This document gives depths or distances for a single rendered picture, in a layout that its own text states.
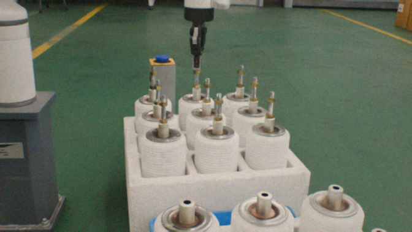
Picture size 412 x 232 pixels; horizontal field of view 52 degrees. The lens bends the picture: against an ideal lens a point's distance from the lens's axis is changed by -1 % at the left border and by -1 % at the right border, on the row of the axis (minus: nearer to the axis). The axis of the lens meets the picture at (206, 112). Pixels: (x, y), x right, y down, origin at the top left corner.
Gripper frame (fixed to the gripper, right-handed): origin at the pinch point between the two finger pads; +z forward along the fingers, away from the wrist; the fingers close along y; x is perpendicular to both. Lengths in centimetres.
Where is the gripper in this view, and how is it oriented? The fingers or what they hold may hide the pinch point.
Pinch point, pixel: (197, 61)
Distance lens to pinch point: 112.6
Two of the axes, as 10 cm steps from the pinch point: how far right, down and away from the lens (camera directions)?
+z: -0.4, 9.4, 3.5
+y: -1.3, 3.4, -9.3
